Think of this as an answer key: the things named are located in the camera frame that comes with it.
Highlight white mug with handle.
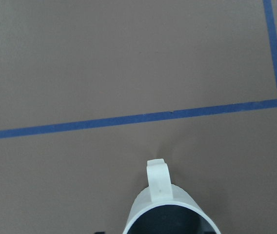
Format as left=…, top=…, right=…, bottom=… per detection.
left=123, top=158, right=220, bottom=234

